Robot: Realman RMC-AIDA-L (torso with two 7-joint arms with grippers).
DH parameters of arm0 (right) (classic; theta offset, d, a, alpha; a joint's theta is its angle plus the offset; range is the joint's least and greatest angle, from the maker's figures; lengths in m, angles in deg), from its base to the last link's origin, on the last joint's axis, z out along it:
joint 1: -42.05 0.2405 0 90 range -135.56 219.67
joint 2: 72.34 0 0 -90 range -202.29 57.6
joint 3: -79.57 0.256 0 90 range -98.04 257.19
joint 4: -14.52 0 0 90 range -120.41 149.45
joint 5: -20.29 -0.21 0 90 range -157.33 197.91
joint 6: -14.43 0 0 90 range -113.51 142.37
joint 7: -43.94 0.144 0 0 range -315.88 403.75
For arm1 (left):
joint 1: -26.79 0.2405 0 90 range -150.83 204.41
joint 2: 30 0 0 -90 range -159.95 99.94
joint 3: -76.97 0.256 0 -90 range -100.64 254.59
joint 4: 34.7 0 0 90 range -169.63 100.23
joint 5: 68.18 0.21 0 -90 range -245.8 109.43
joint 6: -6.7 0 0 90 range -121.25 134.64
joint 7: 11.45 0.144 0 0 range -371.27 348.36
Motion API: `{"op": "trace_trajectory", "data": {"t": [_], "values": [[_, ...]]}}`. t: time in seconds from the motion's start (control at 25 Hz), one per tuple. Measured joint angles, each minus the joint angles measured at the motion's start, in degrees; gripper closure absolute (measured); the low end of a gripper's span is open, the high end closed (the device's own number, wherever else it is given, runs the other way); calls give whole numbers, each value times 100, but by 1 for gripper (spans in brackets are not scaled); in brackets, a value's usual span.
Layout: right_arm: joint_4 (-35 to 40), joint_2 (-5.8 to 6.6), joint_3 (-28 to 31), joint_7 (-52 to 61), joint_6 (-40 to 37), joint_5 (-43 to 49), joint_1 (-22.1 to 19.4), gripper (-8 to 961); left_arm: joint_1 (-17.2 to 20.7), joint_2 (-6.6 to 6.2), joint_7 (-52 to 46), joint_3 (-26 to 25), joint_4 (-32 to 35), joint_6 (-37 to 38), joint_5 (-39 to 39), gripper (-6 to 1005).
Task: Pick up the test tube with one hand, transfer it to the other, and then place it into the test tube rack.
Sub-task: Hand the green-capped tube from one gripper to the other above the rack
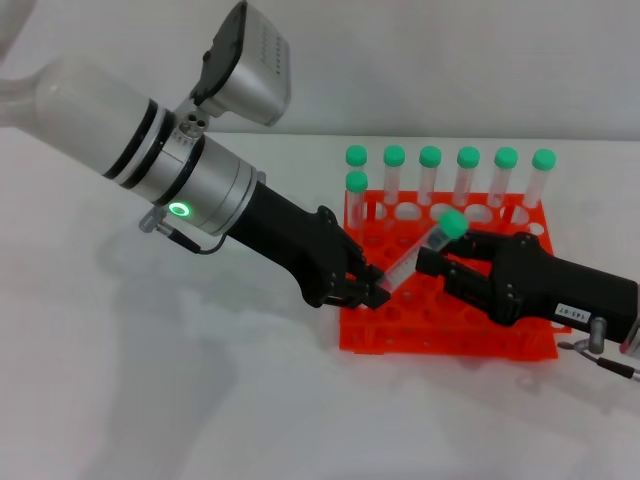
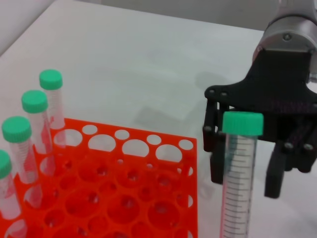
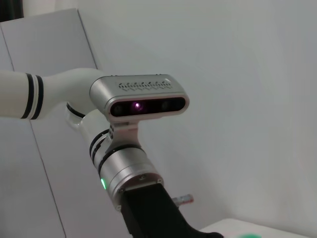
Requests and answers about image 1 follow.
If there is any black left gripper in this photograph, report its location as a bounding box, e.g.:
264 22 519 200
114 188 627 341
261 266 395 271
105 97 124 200
227 183 393 311

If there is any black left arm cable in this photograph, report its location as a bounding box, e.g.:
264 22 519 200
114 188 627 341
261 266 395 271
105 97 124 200
138 209 232 256

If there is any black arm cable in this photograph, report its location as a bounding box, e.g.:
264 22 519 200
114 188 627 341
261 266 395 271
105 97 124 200
556 316 640 384
138 209 232 256

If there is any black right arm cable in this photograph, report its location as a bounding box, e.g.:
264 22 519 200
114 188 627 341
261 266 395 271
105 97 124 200
556 316 640 384

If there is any clear test tube green cap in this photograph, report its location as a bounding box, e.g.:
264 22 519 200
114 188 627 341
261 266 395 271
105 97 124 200
345 144 369 174
382 144 407 234
377 209 471 294
487 146 519 211
345 170 370 236
418 145 443 207
521 148 558 209
452 146 481 211

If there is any orange test tube rack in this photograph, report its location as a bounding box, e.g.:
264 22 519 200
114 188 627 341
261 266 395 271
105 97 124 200
337 189 561 362

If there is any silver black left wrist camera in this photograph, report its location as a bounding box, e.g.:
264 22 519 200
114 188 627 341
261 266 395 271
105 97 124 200
191 0 293 128

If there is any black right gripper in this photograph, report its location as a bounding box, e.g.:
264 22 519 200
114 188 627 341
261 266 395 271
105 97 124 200
414 231 640 347

